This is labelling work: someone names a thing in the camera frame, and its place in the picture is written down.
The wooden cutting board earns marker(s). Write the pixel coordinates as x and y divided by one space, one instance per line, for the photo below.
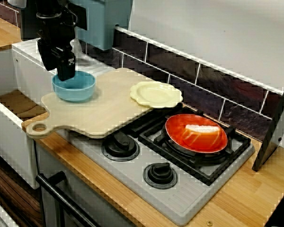
97 106

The teal box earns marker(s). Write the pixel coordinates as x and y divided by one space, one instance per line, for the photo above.
104 23

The red round plate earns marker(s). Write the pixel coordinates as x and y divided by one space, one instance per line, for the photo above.
175 127

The grey toy stove top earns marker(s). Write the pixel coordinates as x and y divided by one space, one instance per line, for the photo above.
191 201

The light blue bowl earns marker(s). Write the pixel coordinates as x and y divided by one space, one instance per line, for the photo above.
80 92

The black burner grate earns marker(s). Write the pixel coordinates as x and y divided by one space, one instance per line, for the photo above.
242 142

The grey oven front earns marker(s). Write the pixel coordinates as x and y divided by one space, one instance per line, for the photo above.
85 196

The cream scalloped plate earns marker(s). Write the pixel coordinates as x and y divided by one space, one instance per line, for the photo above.
153 94

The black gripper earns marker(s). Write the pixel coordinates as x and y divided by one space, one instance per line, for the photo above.
56 33

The grey toy faucet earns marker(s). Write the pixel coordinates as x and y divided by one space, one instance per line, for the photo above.
77 50

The salmon sushi toy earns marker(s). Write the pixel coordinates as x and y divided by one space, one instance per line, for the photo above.
198 139

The white sink basin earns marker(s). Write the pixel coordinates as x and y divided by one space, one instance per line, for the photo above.
9 142

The white round object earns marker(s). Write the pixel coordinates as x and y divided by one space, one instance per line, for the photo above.
16 2

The black stove knob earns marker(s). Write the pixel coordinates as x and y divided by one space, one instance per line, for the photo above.
120 144
159 175

